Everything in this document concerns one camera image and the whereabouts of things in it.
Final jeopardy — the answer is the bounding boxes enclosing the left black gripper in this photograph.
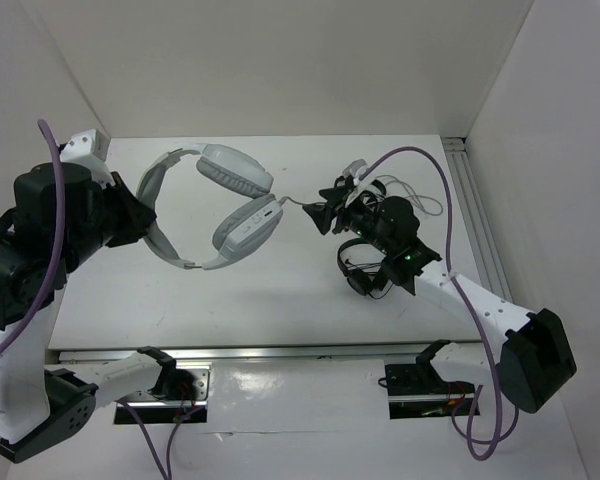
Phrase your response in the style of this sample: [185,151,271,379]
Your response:
[57,169,156,273]

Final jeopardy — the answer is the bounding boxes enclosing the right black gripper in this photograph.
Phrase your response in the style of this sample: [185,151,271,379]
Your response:
[303,183,393,255]

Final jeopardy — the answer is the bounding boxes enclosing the grey headphone cable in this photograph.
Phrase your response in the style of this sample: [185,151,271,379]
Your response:
[278,174,444,219]

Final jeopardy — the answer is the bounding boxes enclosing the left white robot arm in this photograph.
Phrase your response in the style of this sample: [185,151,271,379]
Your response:
[0,163,178,463]

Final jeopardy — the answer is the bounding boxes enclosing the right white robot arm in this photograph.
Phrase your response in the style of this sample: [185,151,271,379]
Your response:
[303,184,577,413]

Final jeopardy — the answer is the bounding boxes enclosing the black on-ear headphones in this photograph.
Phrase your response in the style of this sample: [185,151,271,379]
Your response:
[336,238,393,300]
[333,175,387,203]

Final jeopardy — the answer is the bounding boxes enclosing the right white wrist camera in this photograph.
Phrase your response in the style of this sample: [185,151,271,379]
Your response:
[343,159,368,207]

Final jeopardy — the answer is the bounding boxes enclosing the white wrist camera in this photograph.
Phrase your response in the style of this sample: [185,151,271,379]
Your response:
[60,129,110,170]
[343,159,368,207]

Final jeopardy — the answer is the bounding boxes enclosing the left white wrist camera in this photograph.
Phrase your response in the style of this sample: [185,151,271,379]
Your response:
[60,129,110,170]

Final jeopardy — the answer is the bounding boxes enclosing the aluminium side rail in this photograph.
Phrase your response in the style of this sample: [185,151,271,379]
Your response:
[442,137,512,301]

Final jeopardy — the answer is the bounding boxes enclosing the aluminium mounting rail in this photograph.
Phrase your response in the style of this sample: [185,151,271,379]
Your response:
[49,340,511,424]

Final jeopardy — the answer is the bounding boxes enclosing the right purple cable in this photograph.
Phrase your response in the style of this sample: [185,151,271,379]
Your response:
[362,145,521,461]

